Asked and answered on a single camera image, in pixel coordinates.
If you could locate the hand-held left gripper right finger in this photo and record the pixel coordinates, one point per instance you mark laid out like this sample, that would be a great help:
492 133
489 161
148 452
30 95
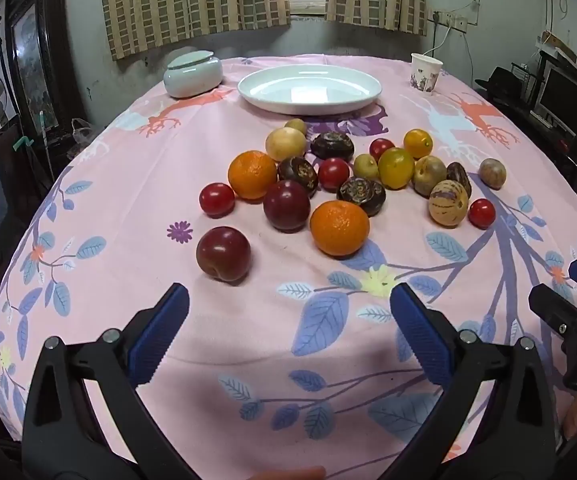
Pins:
421 335

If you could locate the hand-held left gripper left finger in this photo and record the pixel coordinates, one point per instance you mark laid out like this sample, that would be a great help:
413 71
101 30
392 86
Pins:
161 332

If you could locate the large dark red plum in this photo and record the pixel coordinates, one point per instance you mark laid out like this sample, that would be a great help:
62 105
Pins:
223 255

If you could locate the red tomato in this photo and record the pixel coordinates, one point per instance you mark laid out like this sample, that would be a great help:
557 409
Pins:
333 173
381 149
216 199
482 213

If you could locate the striped pepino melon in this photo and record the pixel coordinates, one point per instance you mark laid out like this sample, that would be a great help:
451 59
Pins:
448 203

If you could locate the orange mandarin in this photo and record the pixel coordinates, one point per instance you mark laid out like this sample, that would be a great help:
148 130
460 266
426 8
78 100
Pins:
339 227
252 174

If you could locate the tan purple-blushed fruit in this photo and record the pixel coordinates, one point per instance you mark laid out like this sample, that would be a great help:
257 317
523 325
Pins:
492 173

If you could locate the tan speckled round fruit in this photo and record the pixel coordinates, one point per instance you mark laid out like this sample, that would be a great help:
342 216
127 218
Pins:
429 175

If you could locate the yellow tomato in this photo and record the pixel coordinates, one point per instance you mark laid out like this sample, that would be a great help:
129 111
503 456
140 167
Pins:
396 168

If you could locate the small yellow-green fruit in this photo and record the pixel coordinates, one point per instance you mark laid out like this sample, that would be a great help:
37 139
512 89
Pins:
366 166

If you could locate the dark purple plum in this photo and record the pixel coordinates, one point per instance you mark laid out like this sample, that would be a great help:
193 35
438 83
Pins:
286 205

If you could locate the orange-yellow tomato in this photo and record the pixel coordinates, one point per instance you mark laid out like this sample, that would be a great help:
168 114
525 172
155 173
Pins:
417 143

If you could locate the pale yellow round fruit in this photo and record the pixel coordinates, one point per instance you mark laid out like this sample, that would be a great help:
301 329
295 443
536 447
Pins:
286 143

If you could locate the white oval plate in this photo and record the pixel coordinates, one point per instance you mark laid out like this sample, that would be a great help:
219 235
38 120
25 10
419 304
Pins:
308 87

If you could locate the pink floral tablecloth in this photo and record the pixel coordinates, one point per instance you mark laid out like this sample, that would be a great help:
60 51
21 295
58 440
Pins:
133 240

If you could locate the dark monitor screen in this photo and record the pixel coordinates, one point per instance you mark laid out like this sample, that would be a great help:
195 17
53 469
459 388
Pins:
568 95

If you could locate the black hat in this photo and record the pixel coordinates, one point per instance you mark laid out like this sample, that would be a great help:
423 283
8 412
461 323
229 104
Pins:
501 80

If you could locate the clear plastic bag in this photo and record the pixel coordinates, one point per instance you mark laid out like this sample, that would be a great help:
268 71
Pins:
82 132

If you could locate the white lidded ceramic jar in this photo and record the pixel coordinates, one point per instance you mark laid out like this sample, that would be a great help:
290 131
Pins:
193 76

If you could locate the printed paper cup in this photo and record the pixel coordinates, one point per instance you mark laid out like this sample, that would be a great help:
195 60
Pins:
424 74

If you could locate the dark wooden framed cabinet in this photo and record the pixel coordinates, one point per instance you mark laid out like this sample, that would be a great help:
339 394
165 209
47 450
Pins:
33 60

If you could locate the wide checked curtain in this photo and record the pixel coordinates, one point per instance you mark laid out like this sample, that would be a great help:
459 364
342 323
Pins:
193 5

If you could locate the white wall socket strip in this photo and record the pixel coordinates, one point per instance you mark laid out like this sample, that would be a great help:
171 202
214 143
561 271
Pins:
448 21

